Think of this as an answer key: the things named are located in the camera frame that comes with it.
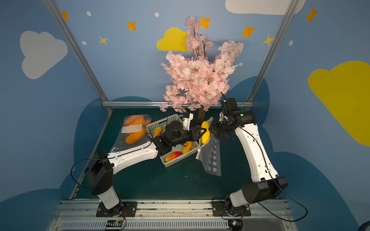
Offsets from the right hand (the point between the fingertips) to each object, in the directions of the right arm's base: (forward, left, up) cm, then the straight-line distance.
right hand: (212, 130), depth 74 cm
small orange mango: (+15, +36, -24) cm, 46 cm away
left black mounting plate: (-35, +44, -26) cm, 62 cm away
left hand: (0, +3, +1) cm, 3 cm away
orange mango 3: (+18, +47, -18) cm, 53 cm away
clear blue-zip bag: (0, +58, -21) cm, 61 cm away
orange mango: (+21, +55, -19) cm, 62 cm away
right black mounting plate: (-31, -8, -27) cm, 42 cm away
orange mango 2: (+7, +51, -22) cm, 56 cm away
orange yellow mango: (+1, +12, -23) cm, 26 cm away
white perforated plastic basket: (+19, +39, -21) cm, 48 cm away
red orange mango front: (-5, +22, -22) cm, 31 cm away
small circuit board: (-41, +48, -30) cm, 70 cm away
